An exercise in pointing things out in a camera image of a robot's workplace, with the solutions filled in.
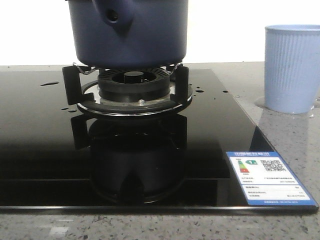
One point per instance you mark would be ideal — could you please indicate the black right burner with grate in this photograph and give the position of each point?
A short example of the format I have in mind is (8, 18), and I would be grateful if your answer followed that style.
(129, 92)

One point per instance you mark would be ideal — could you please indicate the blue saucepan with handle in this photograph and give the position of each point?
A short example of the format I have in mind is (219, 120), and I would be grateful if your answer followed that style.
(130, 34)

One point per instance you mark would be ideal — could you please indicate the blue energy label sticker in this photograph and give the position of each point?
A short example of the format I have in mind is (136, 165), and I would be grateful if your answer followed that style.
(266, 180)

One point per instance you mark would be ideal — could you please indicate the black glass gas cooktop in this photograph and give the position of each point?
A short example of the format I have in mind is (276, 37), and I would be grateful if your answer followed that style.
(54, 159)

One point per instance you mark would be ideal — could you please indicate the light blue ribbed cup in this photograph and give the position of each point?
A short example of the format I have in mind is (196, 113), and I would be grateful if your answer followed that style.
(291, 67)

